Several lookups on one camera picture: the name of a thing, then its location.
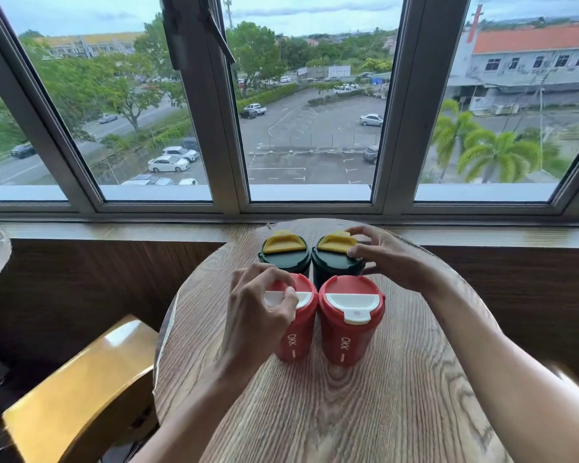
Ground person's left hand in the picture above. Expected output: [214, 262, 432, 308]
[220, 262, 300, 377]

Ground wooden window sill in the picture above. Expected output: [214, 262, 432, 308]
[0, 219, 579, 250]

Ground grey metal window frame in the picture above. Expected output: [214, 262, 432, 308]
[0, 0, 579, 222]

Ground green cup with yellow lid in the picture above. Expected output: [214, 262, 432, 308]
[312, 231, 368, 291]
[258, 230, 314, 281]

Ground dark window handle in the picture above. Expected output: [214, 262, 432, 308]
[199, 0, 237, 64]

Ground person's left forearm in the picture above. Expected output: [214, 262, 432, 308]
[130, 359, 290, 463]

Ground building with yellow roof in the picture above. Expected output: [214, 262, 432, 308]
[42, 31, 146, 59]

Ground large leafy tree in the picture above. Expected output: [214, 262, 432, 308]
[26, 52, 186, 134]

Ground person's right forearm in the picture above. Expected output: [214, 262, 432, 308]
[422, 258, 579, 463]

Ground palm trees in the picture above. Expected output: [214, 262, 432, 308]
[431, 98, 558, 185]

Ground white building with orange roof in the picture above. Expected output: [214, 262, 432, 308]
[446, 21, 579, 117]

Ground white sedan car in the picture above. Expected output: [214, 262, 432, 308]
[147, 155, 192, 173]

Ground wooden chair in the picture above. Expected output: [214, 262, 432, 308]
[2, 314, 160, 463]

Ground person's right hand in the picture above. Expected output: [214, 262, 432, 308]
[346, 225, 435, 294]

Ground red cup with white lid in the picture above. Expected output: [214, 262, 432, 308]
[318, 276, 387, 367]
[264, 273, 319, 363]

